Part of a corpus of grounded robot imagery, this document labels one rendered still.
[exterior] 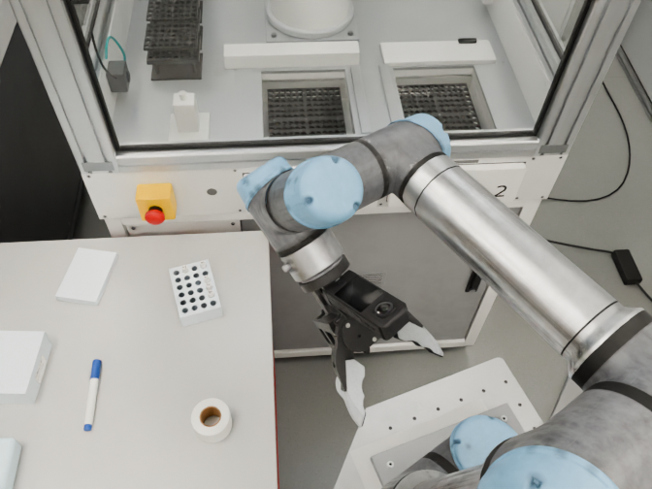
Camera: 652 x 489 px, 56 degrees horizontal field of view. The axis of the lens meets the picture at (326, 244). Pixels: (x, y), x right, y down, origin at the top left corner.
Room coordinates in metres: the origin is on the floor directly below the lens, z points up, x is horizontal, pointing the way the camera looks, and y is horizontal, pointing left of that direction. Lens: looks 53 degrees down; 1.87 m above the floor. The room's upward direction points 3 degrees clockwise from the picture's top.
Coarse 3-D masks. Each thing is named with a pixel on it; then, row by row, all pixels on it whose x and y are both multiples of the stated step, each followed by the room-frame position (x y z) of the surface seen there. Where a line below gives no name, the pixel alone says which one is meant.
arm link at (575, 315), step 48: (384, 144) 0.52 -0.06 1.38; (432, 144) 0.53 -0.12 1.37; (384, 192) 0.48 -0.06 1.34; (432, 192) 0.46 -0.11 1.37; (480, 192) 0.45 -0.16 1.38; (480, 240) 0.39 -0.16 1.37; (528, 240) 0.39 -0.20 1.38; (528, 288) 0.34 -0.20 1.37; (576, 288) 0.33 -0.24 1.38; (576, 336) 0.29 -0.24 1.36; (624, 336) 0.28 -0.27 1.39
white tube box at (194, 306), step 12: (192, 264) 0.74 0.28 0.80; (180, 276) 0.70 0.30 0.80; (192, 276) 0.71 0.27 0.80; (204, 276) 0.71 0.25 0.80; (180, 288) 0.68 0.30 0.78; (192, 288) 0.68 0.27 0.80; (204, 288) 0.68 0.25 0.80; (180, 300) 0.65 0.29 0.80; (192, 300) 0.65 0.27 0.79; (204, 300) 0.65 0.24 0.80; (216, 300) 0.65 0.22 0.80; (180, 312) 0.62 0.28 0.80; (192, 312) 0.62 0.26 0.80; (204, 312) 0.62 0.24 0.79; (216, 312) 0.63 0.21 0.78; (192, 324) 0.61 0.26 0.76
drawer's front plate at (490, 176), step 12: (468, 168) 0.93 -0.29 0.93; (480, 168) 0.93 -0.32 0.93; (492, 168) 0.93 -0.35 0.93; (504, 168) 0.93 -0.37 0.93; (516, 168) 0.94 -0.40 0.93; (480, 180) 0.93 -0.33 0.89; (492, 180) 0.93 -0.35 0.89; (504, 180) 0.93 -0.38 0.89; (516, 180) 0.94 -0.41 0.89; (492, 192) 0.93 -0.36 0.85; (504, 192) 0.93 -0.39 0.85; (516, 192) 0.94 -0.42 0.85; (396, 204) 0.90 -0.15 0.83
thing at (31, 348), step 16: (0, 336) 0.54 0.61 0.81; (16, 336) 0.54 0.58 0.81; (32, 336) 0.54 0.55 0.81; (0, 352) 0.50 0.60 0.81; (16, 352) 0.51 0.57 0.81; (32, 352) 0.51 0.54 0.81; (48, 352) 0.53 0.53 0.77; (0, 368) 0.47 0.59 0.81; (16, 368) 0.48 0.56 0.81; (32, 368) 0.48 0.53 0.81; (0, 384) 0.44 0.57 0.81; (16, 384) 0.44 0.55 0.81; (32, 384) 0.45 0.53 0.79; (0, 400) 0.43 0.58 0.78; (16, 400) 0.43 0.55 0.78; (32, 400) 0.43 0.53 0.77
